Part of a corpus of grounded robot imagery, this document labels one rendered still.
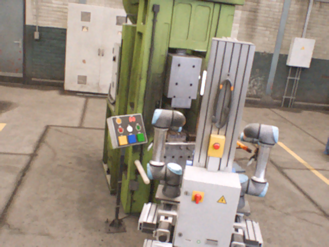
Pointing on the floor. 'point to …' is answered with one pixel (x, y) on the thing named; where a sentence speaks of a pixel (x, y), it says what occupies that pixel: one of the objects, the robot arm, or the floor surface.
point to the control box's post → (120, 182)
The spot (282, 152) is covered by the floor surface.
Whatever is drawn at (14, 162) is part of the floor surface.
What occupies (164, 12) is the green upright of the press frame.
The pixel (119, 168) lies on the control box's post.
